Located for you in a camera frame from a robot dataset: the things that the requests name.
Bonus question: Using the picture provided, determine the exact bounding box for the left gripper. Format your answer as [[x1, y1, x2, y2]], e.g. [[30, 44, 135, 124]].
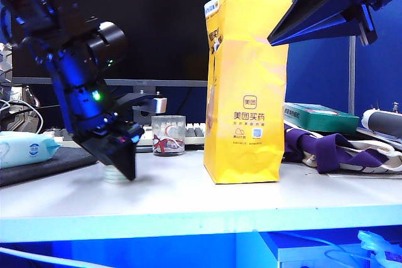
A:
[[67, 112, 144, 181]]

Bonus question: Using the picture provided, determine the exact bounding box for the yellow paper bag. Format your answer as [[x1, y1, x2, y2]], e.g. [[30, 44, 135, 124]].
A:
[[203, 0, 293, 185]]

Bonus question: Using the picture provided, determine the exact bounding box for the purple white tote bag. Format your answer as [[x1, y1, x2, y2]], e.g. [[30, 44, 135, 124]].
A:
[[281, 123, 402, 174]]

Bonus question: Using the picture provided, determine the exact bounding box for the translucent plastic bag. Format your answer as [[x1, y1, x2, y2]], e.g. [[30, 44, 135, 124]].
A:
[[356, 230, 402, 268]]

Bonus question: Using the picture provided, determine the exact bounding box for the dark grey felt pad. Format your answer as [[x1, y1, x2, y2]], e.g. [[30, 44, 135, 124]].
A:
[[0, 147, 100, 188]]

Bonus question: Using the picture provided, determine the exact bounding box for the clear glass cup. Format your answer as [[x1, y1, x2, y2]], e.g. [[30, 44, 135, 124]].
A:
[[151, 115, 186, 157]]

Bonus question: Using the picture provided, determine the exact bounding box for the blue wet wipes pack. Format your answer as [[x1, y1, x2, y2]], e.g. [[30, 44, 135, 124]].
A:
[[0, 131, 63, 170]]

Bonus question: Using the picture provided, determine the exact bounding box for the grey white keyboard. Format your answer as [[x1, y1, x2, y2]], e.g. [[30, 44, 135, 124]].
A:
[[45, 122, 207, 153]]

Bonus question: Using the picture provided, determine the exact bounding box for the green cardboard box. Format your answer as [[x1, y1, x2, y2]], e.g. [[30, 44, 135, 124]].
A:
[[283, 102, 360, 134]]

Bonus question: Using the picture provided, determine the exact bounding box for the grey white cylindrical device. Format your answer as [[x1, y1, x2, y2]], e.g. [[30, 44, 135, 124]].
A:
[[361, 109, 402, 139]]

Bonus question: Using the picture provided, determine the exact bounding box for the black computer monitor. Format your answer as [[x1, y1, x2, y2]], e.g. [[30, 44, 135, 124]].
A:
[[11, 0, 258, 126]]

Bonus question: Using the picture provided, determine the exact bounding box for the white drawer cabinet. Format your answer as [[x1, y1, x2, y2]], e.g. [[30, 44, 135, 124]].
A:
[[263, 233, 378, 268]]

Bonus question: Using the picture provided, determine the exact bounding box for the grey partition post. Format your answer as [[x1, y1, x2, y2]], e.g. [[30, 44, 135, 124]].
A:
[[349, 34, 357, 115]]

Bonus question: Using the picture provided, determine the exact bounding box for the white looped cable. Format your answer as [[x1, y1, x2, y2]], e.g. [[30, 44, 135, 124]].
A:
[[0, 100, 45, 134]]

